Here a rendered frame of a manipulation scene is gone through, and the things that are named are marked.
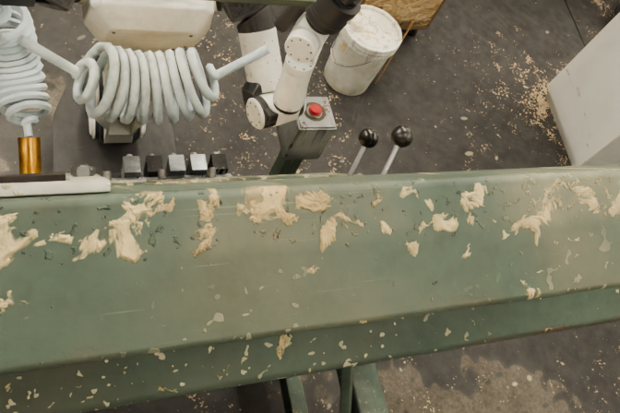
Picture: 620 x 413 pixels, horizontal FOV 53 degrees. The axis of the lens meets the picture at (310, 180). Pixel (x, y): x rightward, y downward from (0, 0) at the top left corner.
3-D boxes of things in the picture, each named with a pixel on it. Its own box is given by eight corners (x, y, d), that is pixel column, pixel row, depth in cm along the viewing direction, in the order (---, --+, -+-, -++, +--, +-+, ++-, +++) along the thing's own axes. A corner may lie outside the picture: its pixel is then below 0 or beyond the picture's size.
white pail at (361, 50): (370, 58, 333) (408, -6, 294) (380, 103, 318) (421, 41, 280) (315, 52, 323) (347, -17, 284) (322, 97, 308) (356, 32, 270)
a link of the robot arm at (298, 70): (322, 35, 123) (306, 83, 134) (334, 11, 129) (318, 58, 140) (292, 22, 124) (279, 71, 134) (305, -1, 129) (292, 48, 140)
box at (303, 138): (310, 129, 198) (328, 95, 184) (318, 160, 193) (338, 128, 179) (275, 129, 194) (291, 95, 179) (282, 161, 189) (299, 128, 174)
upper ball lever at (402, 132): (375, 202, 102) (409, 132, 104) (387, 204, 99) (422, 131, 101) (357, 192, 101) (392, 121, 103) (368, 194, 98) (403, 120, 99)
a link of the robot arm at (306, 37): (339, 40, 119) (307, 72, 128) (353, 10, 126) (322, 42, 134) (293, 2, 116) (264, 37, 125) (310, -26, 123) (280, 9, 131)
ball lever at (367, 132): (345, 197, 113) (375, 134, 115) (354, 199, 110) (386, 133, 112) (328, 188, 112) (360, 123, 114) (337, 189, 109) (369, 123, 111)
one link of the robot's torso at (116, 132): (87, 112, 237) (90, 60, 193) (141, 112, 244) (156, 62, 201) (89, 151, 233) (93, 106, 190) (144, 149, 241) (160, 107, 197)
